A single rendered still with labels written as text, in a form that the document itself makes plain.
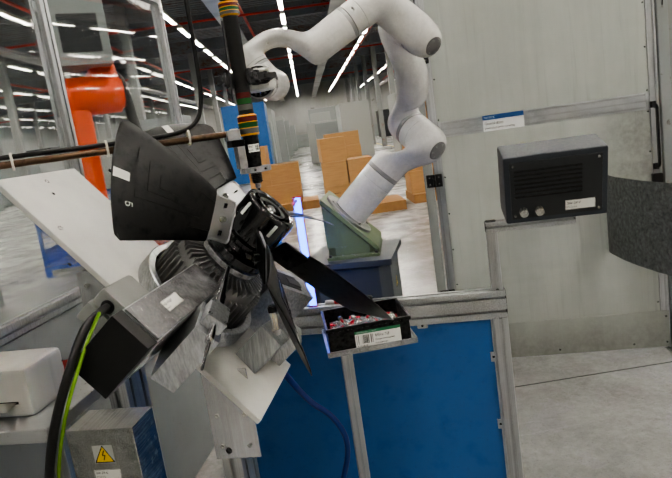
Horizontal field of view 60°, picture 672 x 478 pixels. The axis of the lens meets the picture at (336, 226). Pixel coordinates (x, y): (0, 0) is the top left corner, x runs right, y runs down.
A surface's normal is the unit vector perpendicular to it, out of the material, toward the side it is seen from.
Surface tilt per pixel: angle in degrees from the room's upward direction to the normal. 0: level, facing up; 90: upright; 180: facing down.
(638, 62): 90
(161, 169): 78
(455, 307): 90
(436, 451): 90
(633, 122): 90
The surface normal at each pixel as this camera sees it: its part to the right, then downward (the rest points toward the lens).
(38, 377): 0.98, -0.11
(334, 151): 0.11, 0.15
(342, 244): -0.11, 0.18
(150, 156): 0.78, -0.29
